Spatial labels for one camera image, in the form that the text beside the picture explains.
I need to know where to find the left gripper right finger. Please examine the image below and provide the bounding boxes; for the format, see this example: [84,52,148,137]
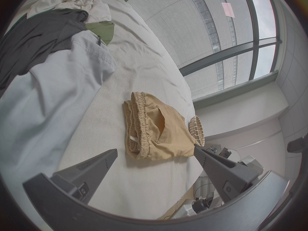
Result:
[194,145,260,203]

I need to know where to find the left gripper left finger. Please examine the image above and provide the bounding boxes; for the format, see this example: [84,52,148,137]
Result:
[50,149,118,205]

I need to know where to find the tan shorts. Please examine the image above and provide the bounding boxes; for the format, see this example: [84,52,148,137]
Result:
[123,92,199,161]

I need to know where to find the round woven basket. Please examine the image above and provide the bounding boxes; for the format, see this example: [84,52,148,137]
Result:
[188,115,206,148]

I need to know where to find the pale blue garment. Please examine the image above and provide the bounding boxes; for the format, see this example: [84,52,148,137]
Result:
[0,29,117,180]

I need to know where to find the green garment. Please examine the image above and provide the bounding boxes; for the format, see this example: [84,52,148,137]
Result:
[85,21,115,46]

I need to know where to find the black garment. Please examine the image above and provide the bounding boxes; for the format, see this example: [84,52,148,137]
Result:
[0,9,89,91]

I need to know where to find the white round mirror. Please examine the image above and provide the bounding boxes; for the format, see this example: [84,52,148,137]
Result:
[226,148,241,164]

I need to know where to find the window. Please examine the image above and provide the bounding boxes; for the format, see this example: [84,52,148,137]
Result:
[125,0,283,100]

